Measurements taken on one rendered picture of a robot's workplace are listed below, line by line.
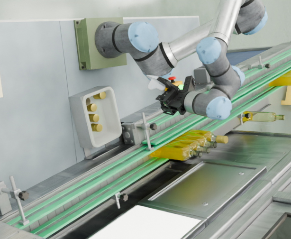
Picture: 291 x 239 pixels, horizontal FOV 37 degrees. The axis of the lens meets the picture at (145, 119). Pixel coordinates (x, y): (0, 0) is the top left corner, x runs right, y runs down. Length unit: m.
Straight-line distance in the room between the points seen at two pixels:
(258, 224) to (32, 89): 0.96
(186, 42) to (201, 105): 0.39
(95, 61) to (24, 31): 0.31
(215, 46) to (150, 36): 0.41
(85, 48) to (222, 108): 0.68
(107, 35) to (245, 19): 0.54
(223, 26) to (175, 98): 0.29
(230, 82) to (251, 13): 0.37
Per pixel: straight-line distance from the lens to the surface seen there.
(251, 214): 1.65
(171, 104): 1.50
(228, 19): 1.49
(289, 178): 1.89
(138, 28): 1.67
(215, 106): 1.38
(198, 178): 1.92
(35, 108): 1.71
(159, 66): 1.75
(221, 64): 1.38
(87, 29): 1.78
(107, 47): 1.77
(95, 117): 1.81
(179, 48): 1.74
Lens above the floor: 2.17
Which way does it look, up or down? 42 degrees down
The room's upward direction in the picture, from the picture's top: 93 degrees clockwise
